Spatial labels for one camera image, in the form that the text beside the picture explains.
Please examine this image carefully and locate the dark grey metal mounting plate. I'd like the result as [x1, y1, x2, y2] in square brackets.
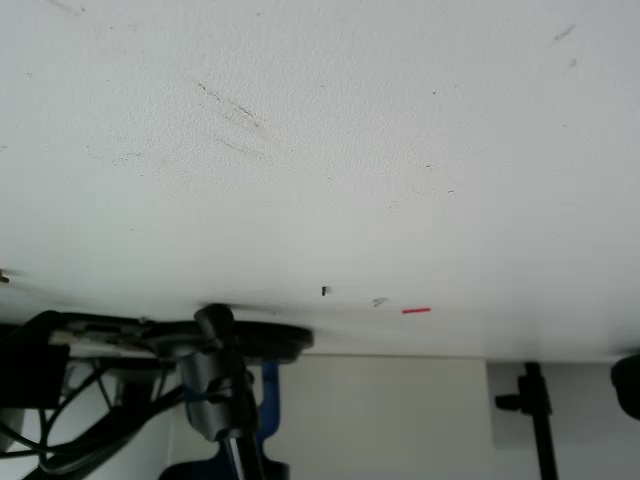
[22, 309, 151, 331]

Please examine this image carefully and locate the blue desk microphone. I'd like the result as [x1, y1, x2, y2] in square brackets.
[149, 319, 315, 480]

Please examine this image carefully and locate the black box device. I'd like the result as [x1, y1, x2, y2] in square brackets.
[0, 324, 71, 410]

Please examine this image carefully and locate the black rounded knob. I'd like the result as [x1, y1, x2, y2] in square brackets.
[609, 352, 640, 422]

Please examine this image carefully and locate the thick black curved cable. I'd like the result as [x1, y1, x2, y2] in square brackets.
[37, 387, 187, 476]

